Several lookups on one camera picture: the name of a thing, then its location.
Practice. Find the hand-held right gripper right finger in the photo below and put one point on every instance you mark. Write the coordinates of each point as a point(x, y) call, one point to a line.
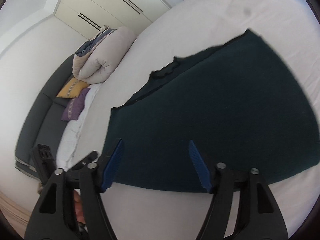
point(200, 167)

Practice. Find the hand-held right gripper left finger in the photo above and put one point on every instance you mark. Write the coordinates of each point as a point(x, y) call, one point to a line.
point(113, 166)

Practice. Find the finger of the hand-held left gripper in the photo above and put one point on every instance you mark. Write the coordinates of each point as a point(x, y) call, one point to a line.
point(83, 158)

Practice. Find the dark green sweater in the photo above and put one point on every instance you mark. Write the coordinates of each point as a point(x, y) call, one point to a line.
point(220, 110)

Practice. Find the person's left hand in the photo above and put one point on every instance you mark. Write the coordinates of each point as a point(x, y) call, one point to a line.
point(79, 207)

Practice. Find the dark grey padded headboard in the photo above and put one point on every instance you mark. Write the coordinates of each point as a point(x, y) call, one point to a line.
point(42, 120)

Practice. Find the purple patterned pillow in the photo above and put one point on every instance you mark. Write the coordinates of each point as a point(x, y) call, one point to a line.
point(75, 105)

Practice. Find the yellow patterned pillow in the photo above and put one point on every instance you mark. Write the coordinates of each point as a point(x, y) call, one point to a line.
point(71, 88)

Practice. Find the beige rolled duvet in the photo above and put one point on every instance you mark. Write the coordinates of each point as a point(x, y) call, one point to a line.
point(102, 57)

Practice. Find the white sheeted bed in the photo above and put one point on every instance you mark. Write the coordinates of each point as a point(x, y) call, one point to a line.
point(175, 30)

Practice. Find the cream wardrobe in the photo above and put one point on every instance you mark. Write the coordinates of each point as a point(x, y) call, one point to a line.
point(107, 2)

